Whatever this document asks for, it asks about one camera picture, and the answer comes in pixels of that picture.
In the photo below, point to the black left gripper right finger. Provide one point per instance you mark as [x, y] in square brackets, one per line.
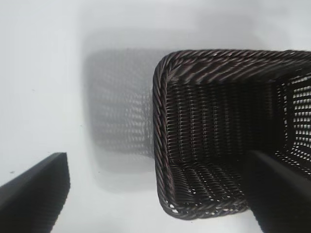
[284, 199]

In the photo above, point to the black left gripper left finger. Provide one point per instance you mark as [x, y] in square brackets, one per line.
[34, 199]

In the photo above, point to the dark brown woven basket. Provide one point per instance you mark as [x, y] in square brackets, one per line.
[206, 116]

